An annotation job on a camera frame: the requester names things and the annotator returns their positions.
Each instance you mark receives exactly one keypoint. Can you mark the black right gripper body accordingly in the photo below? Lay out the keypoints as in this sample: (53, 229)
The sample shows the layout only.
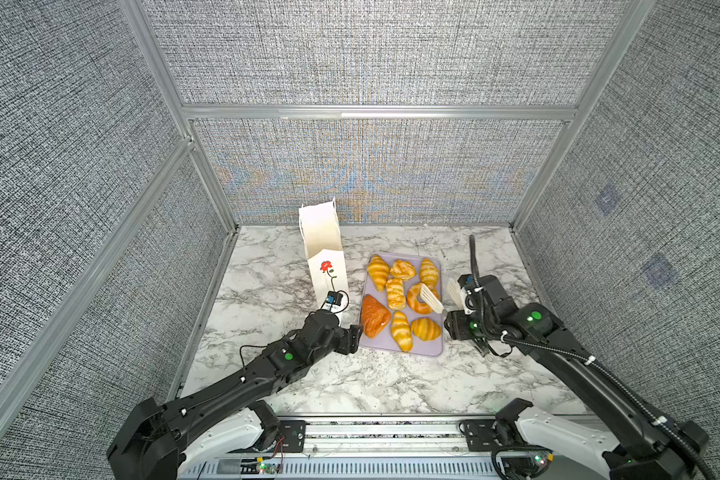
(471, 324)

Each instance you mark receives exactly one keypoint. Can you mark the lilac plastic tray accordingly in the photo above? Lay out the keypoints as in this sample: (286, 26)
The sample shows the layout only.
(384, 340)

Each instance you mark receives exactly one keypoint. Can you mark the ring shaped bread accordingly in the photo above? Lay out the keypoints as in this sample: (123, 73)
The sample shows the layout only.
(416, 302)

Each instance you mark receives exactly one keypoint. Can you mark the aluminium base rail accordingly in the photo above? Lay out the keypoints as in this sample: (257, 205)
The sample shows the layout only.
(417, 448)

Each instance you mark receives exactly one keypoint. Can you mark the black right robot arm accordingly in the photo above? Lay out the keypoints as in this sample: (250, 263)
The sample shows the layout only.
(638, 442)

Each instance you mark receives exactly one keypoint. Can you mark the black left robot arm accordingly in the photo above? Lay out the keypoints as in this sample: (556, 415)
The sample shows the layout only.
(154, 440)

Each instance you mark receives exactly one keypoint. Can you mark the striped long bread roll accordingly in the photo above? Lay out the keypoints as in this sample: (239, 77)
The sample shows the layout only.
(395, 292)

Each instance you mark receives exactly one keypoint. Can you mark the twisted bun top middle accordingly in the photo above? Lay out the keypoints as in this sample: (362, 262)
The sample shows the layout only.
(402, 269)

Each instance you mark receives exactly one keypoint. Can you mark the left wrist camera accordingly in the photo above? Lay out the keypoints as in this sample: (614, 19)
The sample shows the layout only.
(336, 301)

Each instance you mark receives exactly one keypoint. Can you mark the croissant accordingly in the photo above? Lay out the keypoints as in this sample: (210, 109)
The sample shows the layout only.
(426, 329)
(401, 332)
(378, 271)
(429, 274)

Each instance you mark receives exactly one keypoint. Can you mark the brown triangular pastry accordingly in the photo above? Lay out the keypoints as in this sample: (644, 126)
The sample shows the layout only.
(374, 316)

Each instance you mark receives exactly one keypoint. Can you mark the white paper bag with rose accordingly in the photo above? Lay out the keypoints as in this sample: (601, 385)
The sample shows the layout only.
(320, 231)

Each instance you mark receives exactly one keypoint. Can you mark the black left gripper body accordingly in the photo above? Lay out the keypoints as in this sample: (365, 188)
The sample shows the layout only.
(339, 343)

